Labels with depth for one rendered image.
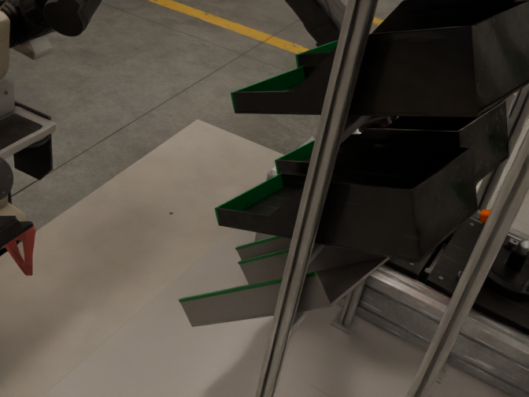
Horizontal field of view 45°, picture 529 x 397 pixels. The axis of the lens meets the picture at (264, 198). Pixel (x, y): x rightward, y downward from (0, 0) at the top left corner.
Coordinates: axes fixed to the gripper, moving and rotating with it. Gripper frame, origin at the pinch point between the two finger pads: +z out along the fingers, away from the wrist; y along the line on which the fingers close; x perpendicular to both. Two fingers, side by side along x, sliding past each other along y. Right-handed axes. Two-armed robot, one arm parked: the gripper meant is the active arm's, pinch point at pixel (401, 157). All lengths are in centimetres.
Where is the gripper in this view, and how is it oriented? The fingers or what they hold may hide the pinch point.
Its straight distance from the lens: 120.6
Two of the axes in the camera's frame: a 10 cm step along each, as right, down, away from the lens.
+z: 4.0, 8.9, 2.3
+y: 5.1, -4.2, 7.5
